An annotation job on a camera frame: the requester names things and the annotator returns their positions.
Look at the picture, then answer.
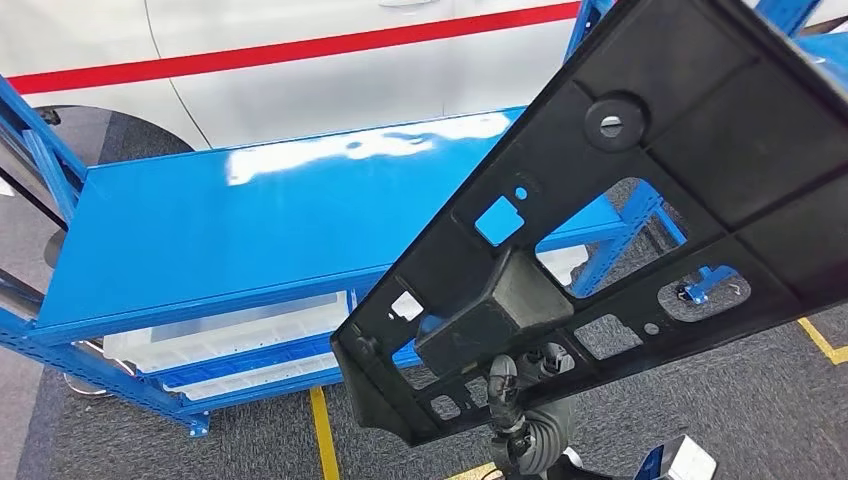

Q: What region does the blue metal shelf rack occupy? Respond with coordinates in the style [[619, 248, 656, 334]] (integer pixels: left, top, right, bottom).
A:
[[0, 0, 823, 440], [675, 31, 848, 306]]

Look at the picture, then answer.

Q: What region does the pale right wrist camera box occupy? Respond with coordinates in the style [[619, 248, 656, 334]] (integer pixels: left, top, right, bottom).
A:
[[632, 433, 718, 480]]

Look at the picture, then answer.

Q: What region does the black plastic bracket panel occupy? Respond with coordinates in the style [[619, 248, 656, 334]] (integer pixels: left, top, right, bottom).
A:
[[329, 0, 848, 448]]

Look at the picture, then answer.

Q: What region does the white translucent plastic bin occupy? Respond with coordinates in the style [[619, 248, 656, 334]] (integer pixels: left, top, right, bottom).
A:
[[102, 291, 352, 376], [165, 351, 346, 403], [536, 245, 591, 287], [390, 291, 425, 324]]

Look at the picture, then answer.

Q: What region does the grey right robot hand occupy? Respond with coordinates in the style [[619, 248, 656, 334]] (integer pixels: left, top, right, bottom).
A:
[[486, 343, 576, 436]]

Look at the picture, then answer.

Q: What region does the white car with red stripe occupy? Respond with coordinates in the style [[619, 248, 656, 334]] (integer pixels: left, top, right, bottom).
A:
[[0, 0, 588, 152]]

